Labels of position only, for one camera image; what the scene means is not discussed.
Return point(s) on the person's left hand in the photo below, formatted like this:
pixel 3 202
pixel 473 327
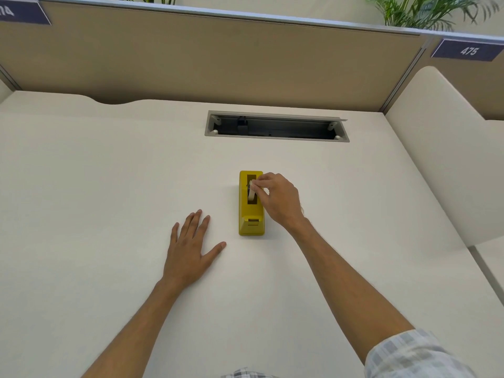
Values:
pixel 185 259

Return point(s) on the person's right hand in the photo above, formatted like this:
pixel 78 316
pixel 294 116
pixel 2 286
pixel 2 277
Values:
pixel 281 202

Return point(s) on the cream tape roll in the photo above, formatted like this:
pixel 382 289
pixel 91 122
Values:
pixel 251 196

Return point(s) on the yellow tape dispenser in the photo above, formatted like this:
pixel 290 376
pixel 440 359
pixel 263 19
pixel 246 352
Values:
pixel 243 208

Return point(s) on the person's right forearm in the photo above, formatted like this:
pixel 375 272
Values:
pixel 346 291

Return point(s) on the person's left forearm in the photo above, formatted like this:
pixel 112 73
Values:
pixel 134 334

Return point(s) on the wide beige partition panel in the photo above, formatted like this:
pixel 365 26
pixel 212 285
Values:
pixel 197 59

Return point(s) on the large cream side divider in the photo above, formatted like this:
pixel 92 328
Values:
pixel 441 145

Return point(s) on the grey plaid shirt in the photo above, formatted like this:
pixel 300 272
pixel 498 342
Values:
pixel 409 358

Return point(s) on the green palm plant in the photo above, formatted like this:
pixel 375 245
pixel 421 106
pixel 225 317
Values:
pixel 405 19

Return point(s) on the navy number label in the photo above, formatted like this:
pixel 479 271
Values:
pixel 464 51
pixel 23 13

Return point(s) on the narrow beige partition panel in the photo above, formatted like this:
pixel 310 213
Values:
pixel 492 90

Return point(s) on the small cream side divider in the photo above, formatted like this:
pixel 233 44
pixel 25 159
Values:
pixel 3 92

